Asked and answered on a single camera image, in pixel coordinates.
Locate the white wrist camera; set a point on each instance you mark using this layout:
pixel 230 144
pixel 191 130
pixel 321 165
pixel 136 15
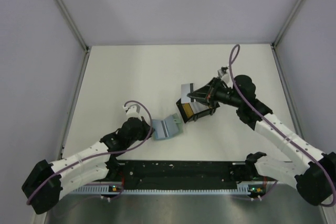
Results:
pixel 223 74
pixel 132 111

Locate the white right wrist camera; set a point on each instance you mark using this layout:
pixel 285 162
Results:
pixel 223 74

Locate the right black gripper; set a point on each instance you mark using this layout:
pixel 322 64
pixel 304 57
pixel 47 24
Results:
pixel 202 94

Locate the aluminium corner post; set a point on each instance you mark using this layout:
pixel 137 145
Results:
pixel 71 24
pixel 287 23

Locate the grey slotted cable duct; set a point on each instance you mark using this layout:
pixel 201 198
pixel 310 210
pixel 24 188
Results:
pixel 109 190

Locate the green card holder wallet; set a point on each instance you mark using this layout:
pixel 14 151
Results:
pixel 173 125

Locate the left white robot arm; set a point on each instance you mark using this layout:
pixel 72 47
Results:
pixel 48 183

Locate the black card box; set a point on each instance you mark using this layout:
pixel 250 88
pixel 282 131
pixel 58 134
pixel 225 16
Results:
pixel 188 115

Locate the left aluminium corner post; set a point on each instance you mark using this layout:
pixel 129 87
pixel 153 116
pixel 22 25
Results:
pixel 71 24

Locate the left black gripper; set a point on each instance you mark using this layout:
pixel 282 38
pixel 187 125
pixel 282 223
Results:
pixel 146 128

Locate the stack of white cards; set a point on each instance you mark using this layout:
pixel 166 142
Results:
pixel 198 107

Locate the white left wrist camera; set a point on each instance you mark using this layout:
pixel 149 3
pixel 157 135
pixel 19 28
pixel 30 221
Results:
pixel 132 111

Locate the white card with black stripe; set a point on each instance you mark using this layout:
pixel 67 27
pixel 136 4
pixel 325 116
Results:
pixel 160 130

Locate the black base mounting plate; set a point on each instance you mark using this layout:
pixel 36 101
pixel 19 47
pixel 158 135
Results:
pixel 140 174

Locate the right aluminium corner post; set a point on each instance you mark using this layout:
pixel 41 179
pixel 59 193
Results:
pixel 287 23

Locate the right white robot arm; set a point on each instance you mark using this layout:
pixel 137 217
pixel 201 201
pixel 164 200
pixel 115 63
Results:
pixel 310 171

